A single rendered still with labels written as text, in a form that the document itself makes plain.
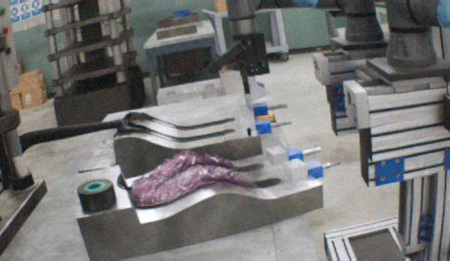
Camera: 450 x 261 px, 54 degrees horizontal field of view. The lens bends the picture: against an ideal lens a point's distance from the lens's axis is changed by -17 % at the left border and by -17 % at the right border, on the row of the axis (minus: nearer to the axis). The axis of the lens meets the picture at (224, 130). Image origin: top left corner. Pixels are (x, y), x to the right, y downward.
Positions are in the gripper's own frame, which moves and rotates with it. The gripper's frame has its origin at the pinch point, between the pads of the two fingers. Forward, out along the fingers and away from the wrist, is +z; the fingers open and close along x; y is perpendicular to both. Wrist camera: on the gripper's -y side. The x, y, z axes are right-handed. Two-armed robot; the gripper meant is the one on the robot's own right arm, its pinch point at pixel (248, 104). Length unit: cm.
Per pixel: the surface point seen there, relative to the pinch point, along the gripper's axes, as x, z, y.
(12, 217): -30, 14, -69
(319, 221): 98, 92, 29
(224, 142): -17.6, 4.2, -7.1
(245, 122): -13.3, 1.2, -1.2
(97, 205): -57, 1, -30
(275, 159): -30.8, 5.7, 4.5
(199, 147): -17.6, 4.5, -13.3
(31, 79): 577, 46, -332
